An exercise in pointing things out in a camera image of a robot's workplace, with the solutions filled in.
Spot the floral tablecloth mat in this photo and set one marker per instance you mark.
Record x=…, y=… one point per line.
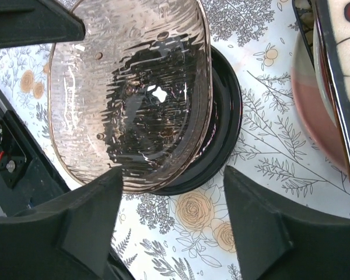
x=188, y=236

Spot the square floral ceramic plate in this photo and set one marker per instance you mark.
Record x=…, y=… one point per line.
x=333, y=25

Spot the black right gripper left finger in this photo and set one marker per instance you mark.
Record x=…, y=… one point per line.
x=67, y=237

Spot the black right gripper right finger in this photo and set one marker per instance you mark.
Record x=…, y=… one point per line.
x=277, y=238

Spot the pink bottom plate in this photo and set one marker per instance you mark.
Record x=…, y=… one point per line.
x=310, y=106

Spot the black round plate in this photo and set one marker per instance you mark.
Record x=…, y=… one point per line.
x=223, y=131

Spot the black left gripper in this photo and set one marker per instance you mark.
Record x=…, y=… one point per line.
x=27, y=177

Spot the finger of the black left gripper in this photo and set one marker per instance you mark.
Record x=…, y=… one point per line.
x=31, y=22

